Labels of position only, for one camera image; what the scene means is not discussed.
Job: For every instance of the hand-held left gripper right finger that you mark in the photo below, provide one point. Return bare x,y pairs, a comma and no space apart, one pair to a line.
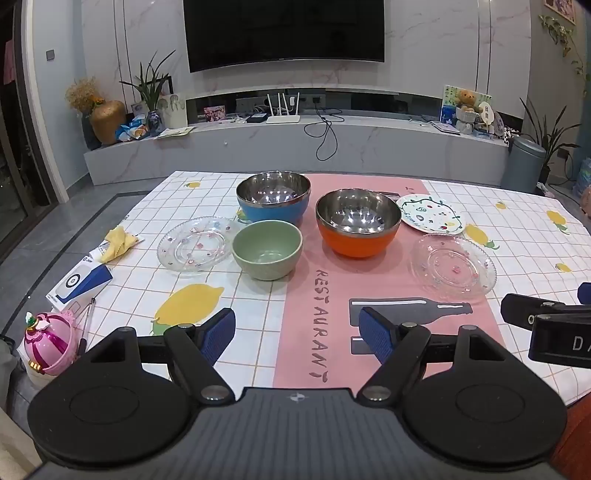
374,334

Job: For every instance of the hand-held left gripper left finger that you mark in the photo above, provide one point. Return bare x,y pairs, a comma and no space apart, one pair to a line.
220,334

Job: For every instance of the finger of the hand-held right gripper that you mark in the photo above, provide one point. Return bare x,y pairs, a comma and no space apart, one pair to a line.
585,293
519,310

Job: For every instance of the clear glass plate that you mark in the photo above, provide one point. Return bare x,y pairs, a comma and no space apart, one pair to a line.
191,247
455,270

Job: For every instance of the green bowl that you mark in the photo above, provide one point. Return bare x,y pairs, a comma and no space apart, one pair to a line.
265,263

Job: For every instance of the orange steel bowl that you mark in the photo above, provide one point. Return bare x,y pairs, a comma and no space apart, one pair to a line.
358,242

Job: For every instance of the blue steel bowl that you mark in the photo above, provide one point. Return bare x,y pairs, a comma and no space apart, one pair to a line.
270,213

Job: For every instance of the white painted plate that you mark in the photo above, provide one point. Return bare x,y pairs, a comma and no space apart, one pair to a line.
429,213

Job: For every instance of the lemon print checked tablecloth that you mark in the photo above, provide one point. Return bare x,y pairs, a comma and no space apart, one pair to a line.
323,295

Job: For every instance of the blue water bottle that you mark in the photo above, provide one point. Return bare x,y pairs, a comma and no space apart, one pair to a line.
584,177

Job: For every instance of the pen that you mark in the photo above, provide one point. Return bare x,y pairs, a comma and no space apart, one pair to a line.
87,323

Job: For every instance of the yellow cloth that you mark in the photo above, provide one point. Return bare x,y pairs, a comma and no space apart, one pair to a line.
119,242

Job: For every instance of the grey trash bin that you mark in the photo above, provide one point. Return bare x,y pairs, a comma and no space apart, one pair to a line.
521,166

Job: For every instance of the white and blue box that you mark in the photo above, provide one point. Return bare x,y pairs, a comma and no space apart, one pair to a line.
76,284

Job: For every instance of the tall potted plant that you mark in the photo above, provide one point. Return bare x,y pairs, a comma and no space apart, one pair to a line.
551,138

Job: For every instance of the pink round toy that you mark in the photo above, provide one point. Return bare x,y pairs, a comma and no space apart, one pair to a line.
48,341

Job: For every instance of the grey marble television cabinet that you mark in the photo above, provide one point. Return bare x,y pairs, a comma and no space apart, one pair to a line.
258,152

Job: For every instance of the white wrapped pot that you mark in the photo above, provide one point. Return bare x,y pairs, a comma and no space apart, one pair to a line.
466,121

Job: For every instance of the purple notebook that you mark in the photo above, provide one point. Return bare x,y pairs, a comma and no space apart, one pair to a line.
443,127

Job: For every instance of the white round fan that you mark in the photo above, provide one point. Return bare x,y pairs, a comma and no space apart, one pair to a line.
485,113

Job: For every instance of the pale green paper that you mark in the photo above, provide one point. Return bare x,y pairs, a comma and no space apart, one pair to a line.
175,131

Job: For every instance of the brown teddy bear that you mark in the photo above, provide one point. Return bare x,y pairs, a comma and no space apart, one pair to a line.
466,99

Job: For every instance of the small black box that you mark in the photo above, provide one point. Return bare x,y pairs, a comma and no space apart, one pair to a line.
256,118

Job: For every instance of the purple glass vase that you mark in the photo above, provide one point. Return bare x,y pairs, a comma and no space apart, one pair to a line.
154,123

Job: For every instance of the small photo card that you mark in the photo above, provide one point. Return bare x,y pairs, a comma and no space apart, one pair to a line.
214,113

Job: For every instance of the green picture card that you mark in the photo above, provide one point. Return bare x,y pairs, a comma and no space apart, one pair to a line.
450,99

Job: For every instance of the blue snack packets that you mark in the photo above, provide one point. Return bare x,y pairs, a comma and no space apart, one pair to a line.
131,129

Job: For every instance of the white router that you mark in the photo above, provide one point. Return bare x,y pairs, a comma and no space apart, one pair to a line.
283,118

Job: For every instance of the white drawing card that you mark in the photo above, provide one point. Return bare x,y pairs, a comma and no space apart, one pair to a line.
175,110

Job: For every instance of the dark vase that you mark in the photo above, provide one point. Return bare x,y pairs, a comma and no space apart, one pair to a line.
90,134

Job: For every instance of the gold vase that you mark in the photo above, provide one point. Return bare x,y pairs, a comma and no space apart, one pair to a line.
107,122

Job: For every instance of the green leafy plant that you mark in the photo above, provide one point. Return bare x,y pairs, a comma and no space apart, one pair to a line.
150,85

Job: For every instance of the hanging vine plant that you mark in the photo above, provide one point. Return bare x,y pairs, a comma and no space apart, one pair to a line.
561,34

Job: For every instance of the dried yellow flowers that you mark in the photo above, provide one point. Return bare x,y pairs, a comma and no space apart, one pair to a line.
83,94

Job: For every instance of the black television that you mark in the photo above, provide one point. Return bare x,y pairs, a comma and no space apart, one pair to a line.
284,32

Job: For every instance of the small photo frame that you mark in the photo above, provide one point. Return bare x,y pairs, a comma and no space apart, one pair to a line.
138,108

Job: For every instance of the framed wall picture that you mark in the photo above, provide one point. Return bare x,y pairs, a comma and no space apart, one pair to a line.
561,8

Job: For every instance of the dark wall switch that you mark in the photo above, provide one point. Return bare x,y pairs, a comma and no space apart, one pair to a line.
51,55

